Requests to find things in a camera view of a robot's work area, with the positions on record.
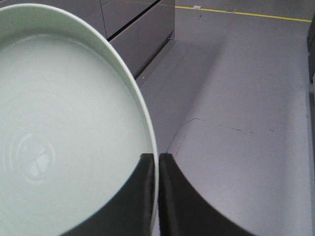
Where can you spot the light green round plate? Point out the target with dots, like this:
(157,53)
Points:
(73,122)

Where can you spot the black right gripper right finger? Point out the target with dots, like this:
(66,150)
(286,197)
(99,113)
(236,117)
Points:
(183,211)

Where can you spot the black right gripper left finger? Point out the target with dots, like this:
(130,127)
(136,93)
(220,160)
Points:
(130,211)

